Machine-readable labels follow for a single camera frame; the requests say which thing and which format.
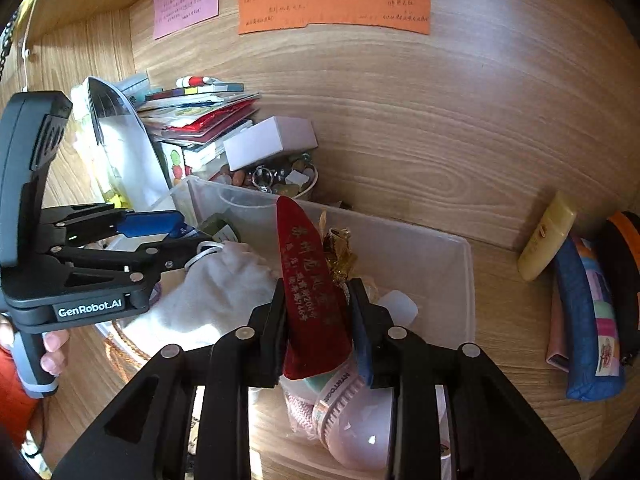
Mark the white small cardboard box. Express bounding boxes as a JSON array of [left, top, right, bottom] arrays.
[[224, 116, 318, 171]]

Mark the orange jacket sleeve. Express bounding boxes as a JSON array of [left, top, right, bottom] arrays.
[[0, 349, 39, 448]]

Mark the white drawstring cloth bag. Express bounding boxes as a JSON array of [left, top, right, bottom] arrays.
[[105, 242, 278, 380]]

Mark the red embroidered charm pouch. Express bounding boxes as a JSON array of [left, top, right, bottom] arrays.
[[276, 196, 352, 380]]

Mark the pink round portable fan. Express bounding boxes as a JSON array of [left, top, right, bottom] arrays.
[[280, 361, 393, 471]]

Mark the blue patchwork pencil pouch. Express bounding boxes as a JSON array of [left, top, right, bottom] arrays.
[[546, 235, 625, 402]]

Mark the person's left hand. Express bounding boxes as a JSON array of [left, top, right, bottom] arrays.
[[0, 316, 70, 376]]

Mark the black orange round case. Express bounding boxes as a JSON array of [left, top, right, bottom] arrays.
[[593, 211, 639, 365]]

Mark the yellow cream tube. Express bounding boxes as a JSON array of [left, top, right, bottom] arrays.
[[516, 191, 577, 282]]

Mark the clear plastic storage bin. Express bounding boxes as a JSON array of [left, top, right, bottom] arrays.
[[97, 179, 475, 479]]

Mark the stack of books and cards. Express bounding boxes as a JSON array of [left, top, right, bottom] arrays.
[[125, 74, 262, 185]]

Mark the orange sticky note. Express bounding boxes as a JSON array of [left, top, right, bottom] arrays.
[[238, 0, 431, 35]]

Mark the bowl of small trinkets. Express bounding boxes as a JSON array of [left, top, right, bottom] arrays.
[[209, 152, 319, 200]]

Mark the pink sticky note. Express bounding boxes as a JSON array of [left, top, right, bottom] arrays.
[[153, 0, 219, 40]]

